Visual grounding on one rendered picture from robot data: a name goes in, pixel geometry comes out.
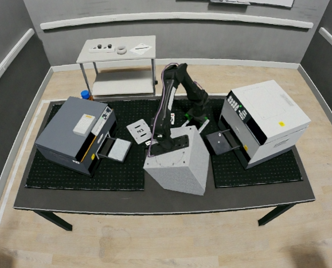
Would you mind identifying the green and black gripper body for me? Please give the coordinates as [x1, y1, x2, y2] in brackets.
[187, 108, 206, 124]

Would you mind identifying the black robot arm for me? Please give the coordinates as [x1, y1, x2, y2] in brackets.
[150, 63, 209, 157]

